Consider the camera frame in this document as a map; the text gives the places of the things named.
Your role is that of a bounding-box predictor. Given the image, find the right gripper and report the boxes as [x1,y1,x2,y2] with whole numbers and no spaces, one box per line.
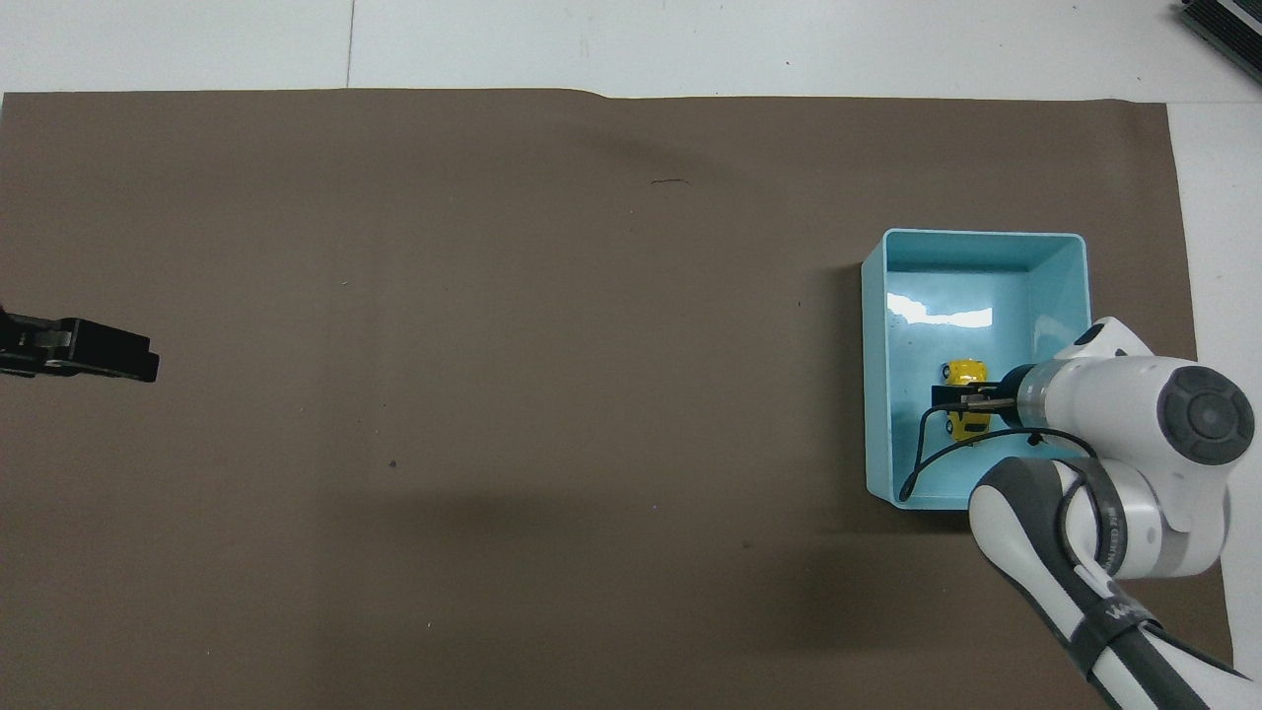
[954,363,1032,429]

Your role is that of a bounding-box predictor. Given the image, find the yellow toy beetle car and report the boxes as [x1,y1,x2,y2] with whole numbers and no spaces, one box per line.
[939,358,990,443]

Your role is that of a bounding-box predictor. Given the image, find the light blue plastic bin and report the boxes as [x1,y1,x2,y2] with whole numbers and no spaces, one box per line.
[861,228,1091,512]

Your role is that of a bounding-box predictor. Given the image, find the black stand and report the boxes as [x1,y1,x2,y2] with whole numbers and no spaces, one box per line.
[1179,0,1262,72]

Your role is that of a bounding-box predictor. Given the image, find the black cable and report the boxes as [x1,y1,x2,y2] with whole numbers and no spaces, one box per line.
[898,398,1101,503]

